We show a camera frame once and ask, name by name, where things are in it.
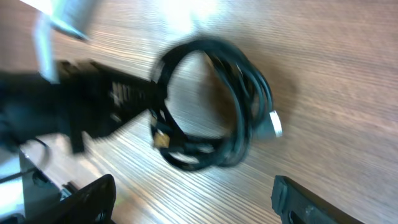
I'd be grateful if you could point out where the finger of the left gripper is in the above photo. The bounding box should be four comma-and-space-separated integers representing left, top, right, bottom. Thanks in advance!
105, 70, 167, 136

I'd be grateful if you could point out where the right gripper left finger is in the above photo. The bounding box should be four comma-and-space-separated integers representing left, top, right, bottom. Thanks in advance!
27, 174, 116, 224

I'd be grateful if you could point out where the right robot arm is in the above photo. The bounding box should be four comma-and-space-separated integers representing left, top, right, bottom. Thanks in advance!
1, 151, 359, 223

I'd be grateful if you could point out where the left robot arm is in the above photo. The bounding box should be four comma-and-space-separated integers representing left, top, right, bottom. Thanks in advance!
1, 0, 165, 154

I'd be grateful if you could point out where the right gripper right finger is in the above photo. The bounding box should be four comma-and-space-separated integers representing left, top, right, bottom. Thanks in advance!
271, 175, 362, 224

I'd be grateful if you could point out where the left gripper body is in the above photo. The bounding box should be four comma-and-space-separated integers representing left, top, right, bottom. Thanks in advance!
56, 60, 115, 152

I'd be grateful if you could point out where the black usb cable one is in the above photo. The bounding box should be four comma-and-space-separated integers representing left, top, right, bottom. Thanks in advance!
149, 36, 284, 172

